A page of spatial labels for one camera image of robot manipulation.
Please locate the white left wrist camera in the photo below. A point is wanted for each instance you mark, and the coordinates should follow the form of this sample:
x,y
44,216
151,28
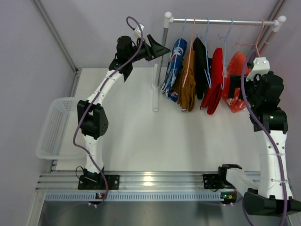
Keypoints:
x,y
138,30

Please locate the aluminium mounting rail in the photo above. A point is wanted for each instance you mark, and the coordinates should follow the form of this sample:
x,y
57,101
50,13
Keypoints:
x,y
140,181

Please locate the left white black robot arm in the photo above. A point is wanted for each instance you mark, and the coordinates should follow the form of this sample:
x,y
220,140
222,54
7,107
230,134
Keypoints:
x,y
92,120

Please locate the pink hanger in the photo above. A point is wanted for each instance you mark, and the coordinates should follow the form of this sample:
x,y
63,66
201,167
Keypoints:
x,y
255,44
189,56

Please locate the red trousers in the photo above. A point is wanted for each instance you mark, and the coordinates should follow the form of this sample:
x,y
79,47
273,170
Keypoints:
x,y
213,95

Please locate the grey slotted cable duct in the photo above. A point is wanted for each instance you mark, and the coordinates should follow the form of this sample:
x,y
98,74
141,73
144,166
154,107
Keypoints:
x,y
135,196

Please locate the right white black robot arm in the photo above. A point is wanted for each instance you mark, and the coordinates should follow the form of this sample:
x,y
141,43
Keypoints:
x,y
272,196

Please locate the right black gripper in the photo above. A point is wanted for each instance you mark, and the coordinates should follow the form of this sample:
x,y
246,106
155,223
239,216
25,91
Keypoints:
x,y
235,83

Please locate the white plastic basket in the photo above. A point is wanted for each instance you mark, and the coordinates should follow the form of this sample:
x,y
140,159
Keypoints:
x,y
50,144

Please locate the black trousers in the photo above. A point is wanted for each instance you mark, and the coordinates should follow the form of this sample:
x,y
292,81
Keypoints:
x,y
199,61

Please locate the blue white patterned trousers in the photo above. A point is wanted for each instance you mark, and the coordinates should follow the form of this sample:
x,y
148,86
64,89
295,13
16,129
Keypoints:
x,y
173,69

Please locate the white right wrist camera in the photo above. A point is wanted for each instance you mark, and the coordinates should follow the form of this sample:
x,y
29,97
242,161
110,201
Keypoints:
x,y
260,66

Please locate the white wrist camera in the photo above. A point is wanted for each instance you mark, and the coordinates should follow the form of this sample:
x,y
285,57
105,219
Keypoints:
x,y
260,66
138,30

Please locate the brown mustard trousers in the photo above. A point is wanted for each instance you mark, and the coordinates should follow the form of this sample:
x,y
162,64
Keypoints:
x,y
186,95

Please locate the orange white patterned trousers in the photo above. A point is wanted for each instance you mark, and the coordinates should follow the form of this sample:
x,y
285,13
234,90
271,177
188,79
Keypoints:
x,y
234,67

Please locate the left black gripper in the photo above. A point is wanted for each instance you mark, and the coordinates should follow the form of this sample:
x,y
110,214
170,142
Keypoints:
x,y
150,47

